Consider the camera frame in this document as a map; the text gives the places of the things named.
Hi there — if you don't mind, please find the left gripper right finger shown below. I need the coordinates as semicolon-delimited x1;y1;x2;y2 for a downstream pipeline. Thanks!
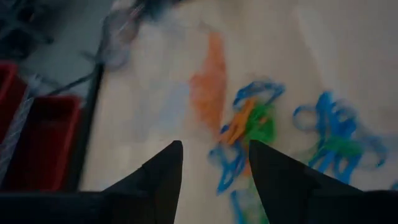
248;139;398;224

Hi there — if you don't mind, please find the orange rubber band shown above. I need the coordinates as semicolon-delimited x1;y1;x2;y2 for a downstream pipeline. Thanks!
189;55;228;138
219;98;259;146

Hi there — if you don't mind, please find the clear plastic zip bag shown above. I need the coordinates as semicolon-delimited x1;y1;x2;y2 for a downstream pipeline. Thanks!
136;18;229;142
99;4;147;72

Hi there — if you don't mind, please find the red plastic bin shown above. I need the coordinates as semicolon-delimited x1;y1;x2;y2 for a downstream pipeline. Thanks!
2;95;82;191
0;61;28;142

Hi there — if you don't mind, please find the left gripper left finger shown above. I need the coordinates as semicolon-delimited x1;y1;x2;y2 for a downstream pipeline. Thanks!
0;139;184;224

